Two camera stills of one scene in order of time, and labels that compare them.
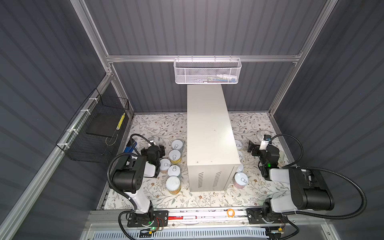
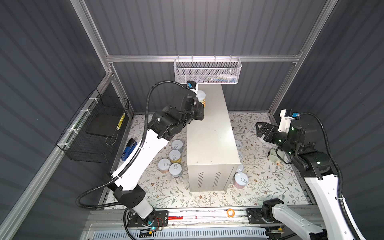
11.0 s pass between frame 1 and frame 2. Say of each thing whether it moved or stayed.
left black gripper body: moved
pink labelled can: stayed
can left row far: stayed
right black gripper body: moved
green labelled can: stayed
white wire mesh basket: stayed
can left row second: stayed
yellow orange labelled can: moved
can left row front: stayed
